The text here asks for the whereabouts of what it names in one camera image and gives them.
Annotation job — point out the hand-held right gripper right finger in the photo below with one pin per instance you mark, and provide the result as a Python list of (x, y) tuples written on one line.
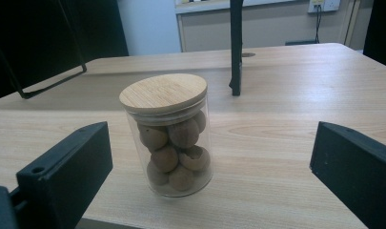
[(355, 165)]

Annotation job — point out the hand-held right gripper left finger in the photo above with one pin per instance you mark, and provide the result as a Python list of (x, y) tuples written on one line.
[(70, 165)]

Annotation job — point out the round bamboo jar lid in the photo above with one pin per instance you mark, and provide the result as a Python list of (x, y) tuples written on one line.
[(163, 92)]

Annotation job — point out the clear glass jar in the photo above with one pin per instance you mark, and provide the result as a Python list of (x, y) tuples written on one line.
[(205, 152)]

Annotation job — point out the pile of dried brown fruits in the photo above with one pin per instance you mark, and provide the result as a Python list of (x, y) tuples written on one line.
[(182, 133)]

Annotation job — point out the dark curtain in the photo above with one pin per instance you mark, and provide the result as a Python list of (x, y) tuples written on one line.
[(382, 31)]

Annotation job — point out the black vertical stand pole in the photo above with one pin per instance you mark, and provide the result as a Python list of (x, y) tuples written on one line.
[(236, 38)]

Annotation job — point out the black metal frame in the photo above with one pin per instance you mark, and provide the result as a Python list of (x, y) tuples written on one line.
[(54, 84)]

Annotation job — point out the black chair frame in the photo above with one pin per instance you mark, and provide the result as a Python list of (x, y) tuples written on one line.
[(28, 38)]

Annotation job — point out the white wall socket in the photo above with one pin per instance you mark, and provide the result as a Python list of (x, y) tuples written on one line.
[(330, 4)]

